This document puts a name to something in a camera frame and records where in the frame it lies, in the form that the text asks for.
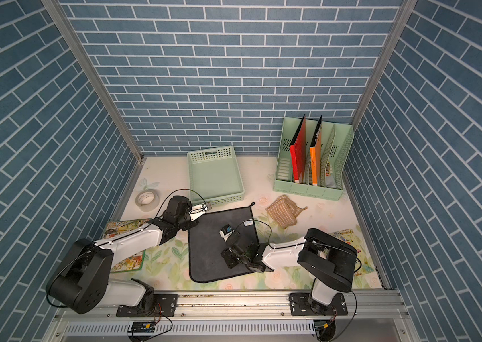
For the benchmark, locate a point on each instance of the brown striped dishcloth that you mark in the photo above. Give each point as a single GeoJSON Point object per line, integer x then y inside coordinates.
{"type": "Point", "coordinates": [284, 211]}

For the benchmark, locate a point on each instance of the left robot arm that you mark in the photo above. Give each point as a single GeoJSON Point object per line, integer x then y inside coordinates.
{"type": "Point", "coordinates": [82, 280]}

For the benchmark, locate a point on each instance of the left picture book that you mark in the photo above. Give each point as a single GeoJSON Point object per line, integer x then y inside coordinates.
{"type": "Point", "coordinates": [115, 228]}

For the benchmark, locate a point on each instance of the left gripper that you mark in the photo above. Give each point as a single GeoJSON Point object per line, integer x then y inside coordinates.
{"type": "Point", "coordinates": [190, 224]}

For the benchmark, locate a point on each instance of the left electronics board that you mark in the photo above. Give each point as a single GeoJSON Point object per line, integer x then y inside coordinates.
{"type": "Point", "coordinates": [143, 328]}

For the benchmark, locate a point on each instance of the green file organizer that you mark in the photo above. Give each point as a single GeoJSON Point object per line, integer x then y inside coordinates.
{"type": "Point", "coordinates": [336, 141]}

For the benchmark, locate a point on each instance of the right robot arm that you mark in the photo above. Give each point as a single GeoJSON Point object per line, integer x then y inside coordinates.
{"type": "Point", "coordinates": [331, 261]}

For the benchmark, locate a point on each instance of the red folder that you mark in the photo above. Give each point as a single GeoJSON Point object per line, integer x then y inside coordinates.
{"type": "Point", "coordinates": [297, 150]}

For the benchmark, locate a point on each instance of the orange folder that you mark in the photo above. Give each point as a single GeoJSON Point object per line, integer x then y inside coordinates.
{"type": "Point", "coordinates": [315, 152]}

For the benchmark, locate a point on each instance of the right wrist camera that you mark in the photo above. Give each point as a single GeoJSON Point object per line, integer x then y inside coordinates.
{"type": "Point", "coordinates": [226, 231]}

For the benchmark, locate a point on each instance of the electronics board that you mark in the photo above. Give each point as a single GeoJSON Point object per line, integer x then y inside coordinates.
{"type": "Point", "coordinates": [143, 328]}
{"type": "Point", "coordinates": [325, 330]}

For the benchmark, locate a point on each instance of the roll of clear tape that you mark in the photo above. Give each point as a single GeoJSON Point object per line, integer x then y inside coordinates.
{"type": "Point", "coordinates": [147, 200]}

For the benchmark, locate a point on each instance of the green plastic basket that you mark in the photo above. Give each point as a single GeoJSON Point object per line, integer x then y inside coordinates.
{"type": "Point", "coordinates": [215, 177]}

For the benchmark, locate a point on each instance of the green and grey dishcloth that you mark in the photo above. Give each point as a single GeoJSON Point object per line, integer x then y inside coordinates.
{"type": "Point", "coordinates": [206, 263]}

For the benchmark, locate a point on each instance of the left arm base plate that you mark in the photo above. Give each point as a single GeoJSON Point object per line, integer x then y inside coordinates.
{"type": "Point", "coordinates": [164, 305]}

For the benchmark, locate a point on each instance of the floral table mat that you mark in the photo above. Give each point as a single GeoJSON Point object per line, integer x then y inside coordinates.
{"type": "Point", "coordinates": [167, 267]}

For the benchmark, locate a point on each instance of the aluminium front rail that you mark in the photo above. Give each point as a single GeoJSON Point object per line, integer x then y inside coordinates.
{"type": "Point", "coordinates": [374, 315]}

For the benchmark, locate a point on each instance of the right electronics board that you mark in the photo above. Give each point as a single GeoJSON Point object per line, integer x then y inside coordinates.
{"type": "Point", "coordinates": [325, 330]}

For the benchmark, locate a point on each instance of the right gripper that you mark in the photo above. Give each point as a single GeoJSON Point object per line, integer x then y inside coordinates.
{"type": "Point", "coordinates": [227, 257]}

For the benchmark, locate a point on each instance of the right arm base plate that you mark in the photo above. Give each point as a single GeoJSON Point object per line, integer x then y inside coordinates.
{"type": "Point", "coordinates": [302, 304]}

